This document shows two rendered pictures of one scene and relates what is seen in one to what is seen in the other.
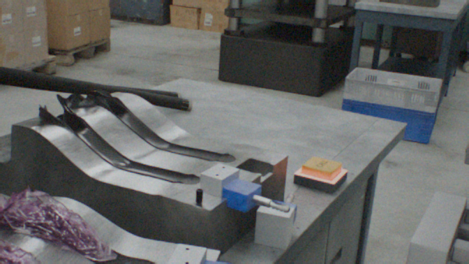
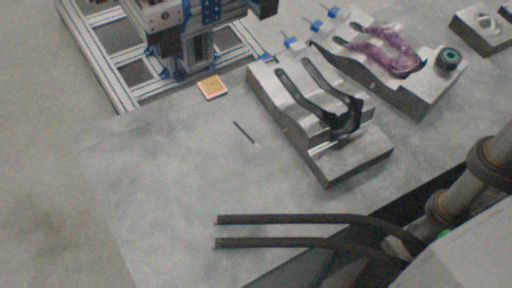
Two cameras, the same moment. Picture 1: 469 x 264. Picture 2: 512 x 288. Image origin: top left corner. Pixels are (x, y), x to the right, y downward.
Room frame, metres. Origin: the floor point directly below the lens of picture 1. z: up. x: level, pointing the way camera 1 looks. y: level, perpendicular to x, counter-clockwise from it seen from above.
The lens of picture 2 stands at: (1.94, 0.45, 2.14)
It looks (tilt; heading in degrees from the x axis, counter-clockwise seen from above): 56 degrees down; 206
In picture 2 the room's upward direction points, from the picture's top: 6 degrees clockwise
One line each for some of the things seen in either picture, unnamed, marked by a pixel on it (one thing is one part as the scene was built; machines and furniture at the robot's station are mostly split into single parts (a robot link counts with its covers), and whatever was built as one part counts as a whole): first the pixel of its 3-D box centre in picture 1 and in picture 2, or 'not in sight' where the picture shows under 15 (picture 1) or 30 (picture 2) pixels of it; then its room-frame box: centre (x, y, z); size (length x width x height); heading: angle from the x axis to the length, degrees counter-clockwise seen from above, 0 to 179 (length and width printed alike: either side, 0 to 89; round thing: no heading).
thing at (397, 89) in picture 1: (393, 89); not in sight; (3.93, -1.07, 0.28); 0.61 x 0.41 x 0.15; 67
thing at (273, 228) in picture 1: (282, 212); (262, 61); (0.85, -0.09, 0.83); 0.13 x 0.05 x 0.05; 163
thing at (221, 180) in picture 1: (248, 197); (290, 42); (0.76, -0.03, 0.89); 0.13 x 0.05 x 0.05; 60
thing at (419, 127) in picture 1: (389, 113); not in sight; (3.93, -1.07, 0.11); 0.61 x 0.41 x 0.22; 67
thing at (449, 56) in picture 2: not in sight; (448, 58); (0.55, 0.48, 0.93); 0.08 x 0.08 x 0.04
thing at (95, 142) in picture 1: (127, 132); (320, 92); (0.93, 0.17, 0.92); 0.35 x 0.16 x 0.09; 62
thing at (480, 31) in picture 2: not in sight; (483, 29); (0.22, 0.54, 0.84); 0.20 x 0.15 x 0.07; 62
